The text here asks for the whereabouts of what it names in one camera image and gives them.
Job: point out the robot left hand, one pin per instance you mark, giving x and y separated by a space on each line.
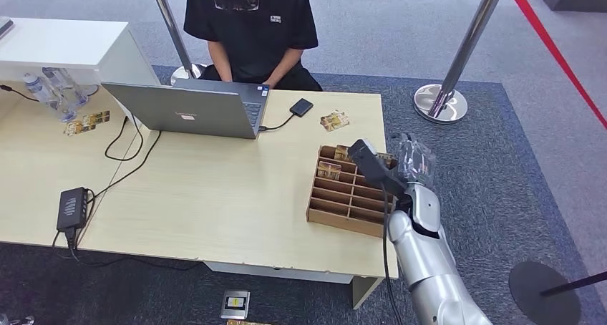
16 321

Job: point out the wooden card holder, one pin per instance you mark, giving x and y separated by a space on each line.
341 199

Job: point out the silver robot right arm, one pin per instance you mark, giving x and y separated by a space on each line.
427 266

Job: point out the person's right forearm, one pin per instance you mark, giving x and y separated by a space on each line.
221 62

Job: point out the person's left forearm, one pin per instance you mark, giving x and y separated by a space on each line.
283 67

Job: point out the grey card reader device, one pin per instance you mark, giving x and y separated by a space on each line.
235 305

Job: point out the person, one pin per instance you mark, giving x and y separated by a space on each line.
251 38

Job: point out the black power adapter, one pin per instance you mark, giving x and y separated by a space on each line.
72 209

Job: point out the clear plastic water bottle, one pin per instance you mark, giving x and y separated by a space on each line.
67 83
43 94

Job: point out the grey laptop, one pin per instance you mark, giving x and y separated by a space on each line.
189 112

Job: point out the white cabinet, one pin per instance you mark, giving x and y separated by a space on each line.
71 43

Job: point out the grey flat device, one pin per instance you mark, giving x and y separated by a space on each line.
5 26

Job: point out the white desk underframe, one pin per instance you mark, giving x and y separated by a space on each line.
365 289

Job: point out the black external drive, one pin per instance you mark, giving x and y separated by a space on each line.
301 107

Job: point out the dark blue rug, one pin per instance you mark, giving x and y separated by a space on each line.
474 195

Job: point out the black stanchion base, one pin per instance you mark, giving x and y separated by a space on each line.
545 294

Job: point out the red barrier belt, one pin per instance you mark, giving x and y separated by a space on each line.
555 52

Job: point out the chrome stanchion post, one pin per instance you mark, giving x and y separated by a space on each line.
173 29
467 48

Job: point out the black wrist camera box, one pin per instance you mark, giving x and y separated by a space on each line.
374 168

